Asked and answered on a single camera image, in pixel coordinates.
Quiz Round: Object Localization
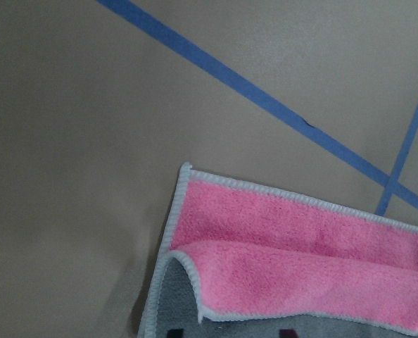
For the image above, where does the pink and grey towel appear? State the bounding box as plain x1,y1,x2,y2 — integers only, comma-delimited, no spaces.
138,163,418,337

